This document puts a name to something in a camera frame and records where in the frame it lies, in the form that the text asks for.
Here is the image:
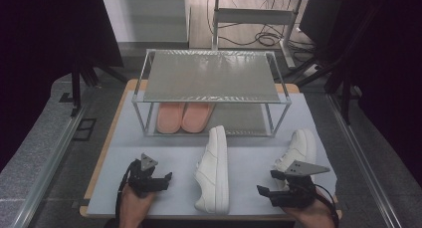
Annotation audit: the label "white board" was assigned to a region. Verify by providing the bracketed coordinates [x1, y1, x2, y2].
[101, 0, 191, 43]

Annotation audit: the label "white desk frame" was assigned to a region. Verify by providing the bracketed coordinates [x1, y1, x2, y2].
[211, 0, 304, 69]

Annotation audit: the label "person's right hand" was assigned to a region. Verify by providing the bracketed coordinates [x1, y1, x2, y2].
[291, 187, 336, 228]

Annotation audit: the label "white foam mat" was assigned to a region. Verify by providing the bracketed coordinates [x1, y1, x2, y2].
[86, 91, 338, 218]

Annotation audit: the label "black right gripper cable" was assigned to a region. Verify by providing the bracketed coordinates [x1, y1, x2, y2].
[310, 183, 340, 228]

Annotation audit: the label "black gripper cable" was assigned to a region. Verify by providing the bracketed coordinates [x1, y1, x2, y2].
[114, 159, 138, 220]
[310, 183, 340, 228]

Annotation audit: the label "person's left hand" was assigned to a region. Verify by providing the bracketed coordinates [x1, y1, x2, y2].
[118, 184, 156, 228]

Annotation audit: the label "pink slipper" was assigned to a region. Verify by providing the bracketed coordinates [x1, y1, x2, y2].
[181, 102, 215, 134]
[156, 102, 186, 134]

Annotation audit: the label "aluminium rail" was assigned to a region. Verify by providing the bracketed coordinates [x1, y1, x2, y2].
[12, 105, 88, 228]
[325, 93, 403, 228]

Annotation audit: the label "white power strip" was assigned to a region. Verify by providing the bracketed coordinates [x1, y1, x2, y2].
[303, 63, 323, 78]

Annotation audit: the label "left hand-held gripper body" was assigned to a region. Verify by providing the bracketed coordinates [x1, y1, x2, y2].
[127, 152, 159, 199]

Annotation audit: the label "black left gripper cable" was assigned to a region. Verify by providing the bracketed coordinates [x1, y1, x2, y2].
[114, 159, 138, 220]

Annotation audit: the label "black floor cables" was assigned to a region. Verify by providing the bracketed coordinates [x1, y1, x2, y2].
[206, 0, 317, 54]

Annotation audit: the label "black stand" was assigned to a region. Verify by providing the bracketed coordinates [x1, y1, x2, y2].
[294, 5, 380, 124]
[59, 55, 129, 118]

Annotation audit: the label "metal two-tier shoe rack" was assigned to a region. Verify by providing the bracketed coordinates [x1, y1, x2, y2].
[131, 48, 293, 138]

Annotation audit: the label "white sneaker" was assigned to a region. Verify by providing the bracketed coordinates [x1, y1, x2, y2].
[273, 127, 317, 191]
[193, 124, 231, 215]

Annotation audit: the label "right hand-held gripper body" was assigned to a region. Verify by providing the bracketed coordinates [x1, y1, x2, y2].
[274, 159, 331, 209]

